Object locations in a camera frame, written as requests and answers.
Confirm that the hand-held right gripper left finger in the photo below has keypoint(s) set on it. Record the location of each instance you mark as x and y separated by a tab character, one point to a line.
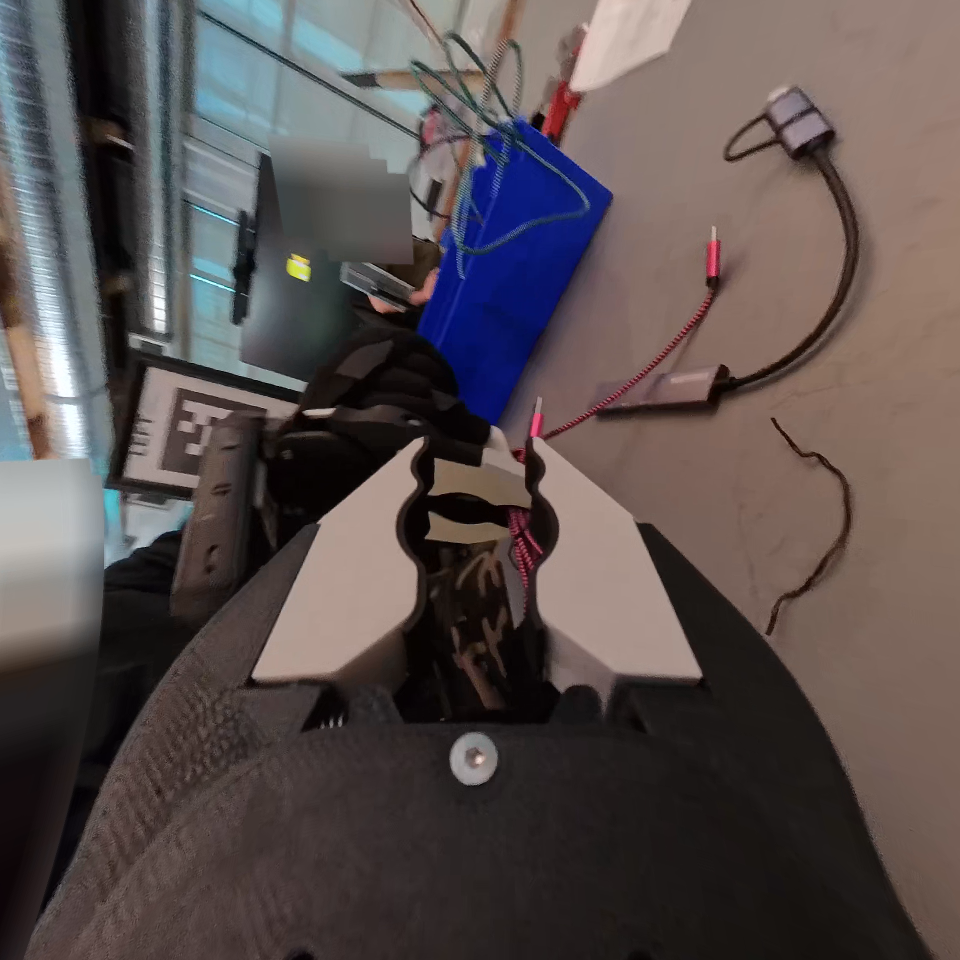
345	600

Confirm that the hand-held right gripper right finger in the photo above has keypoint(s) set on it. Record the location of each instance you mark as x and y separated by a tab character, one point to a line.
615	600

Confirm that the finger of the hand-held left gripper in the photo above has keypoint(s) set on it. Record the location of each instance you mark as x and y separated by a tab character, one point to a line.
465	530
480	480

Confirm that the blue divided plastic bin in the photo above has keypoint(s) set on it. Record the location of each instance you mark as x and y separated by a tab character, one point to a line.
510	300

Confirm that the grey usb hub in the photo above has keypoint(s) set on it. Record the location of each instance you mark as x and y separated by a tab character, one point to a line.
675	390

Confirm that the grey usb plug adapter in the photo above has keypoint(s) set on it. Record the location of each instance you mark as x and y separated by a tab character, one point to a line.
799	124

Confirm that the person's left hand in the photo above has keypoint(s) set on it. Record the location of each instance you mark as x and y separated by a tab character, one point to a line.
397	382

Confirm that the camouflage trousers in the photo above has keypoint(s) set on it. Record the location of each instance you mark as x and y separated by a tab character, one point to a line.
480	600

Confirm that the black framed marker sign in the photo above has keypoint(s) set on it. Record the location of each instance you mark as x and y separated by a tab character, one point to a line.
161	420

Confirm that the black monitor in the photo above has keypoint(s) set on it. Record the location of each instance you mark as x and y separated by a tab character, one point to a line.
300	322

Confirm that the black webcam bar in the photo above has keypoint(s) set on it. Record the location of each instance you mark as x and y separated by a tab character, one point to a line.
244	270

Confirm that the black thread scrap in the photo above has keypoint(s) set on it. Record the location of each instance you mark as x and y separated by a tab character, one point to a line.
844	510

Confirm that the red black tool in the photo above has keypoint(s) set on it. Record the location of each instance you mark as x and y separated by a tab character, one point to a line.
559	112

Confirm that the printed paper sheet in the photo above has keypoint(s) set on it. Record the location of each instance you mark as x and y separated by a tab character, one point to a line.
630	37

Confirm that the silver air duct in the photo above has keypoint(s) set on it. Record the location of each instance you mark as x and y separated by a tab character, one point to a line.
45	225

